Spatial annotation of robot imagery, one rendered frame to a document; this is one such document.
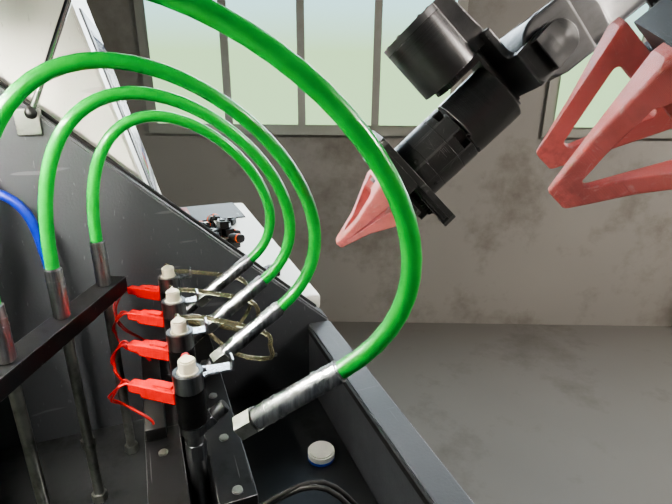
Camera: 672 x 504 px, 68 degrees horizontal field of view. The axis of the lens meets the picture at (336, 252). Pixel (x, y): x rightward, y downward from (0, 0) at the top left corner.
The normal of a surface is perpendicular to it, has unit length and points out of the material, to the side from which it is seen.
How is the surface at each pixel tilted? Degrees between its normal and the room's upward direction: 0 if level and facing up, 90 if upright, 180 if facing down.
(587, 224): 90
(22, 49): 90
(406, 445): 0
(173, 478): 0
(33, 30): 90
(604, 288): 90
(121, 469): 0
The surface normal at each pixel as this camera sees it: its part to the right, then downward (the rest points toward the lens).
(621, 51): -0.17, 0.51
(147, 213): 0.37, 0.33
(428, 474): 0.00, -0.94
